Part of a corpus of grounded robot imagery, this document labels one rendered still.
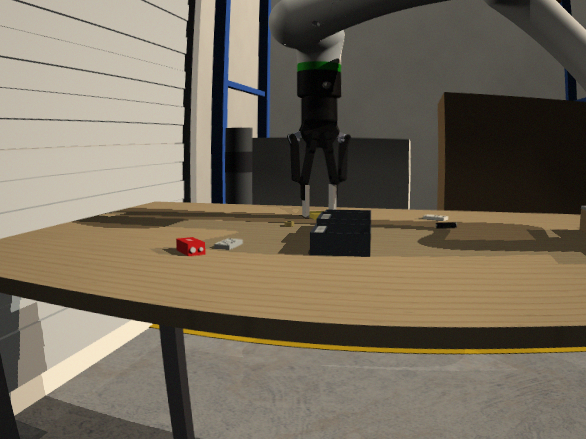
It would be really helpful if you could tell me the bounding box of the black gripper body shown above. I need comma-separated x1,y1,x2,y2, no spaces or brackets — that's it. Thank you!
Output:
299,97,340,148

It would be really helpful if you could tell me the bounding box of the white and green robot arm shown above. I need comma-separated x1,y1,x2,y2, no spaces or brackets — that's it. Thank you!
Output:
269,0,586,98

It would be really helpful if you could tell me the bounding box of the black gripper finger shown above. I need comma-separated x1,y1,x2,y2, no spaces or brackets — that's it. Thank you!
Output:
323,131,351,210
287,131,319,217

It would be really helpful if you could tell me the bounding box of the red nine-volt battery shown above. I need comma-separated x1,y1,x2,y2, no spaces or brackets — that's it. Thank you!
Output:
176,237,205,256

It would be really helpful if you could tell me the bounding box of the dark grey rack of labelled bins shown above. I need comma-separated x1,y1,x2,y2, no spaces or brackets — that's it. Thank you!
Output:
310,209,371,257

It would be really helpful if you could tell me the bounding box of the white domino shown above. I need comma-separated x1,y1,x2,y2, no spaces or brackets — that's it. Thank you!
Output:
214,238,243,250
423,215,448,221

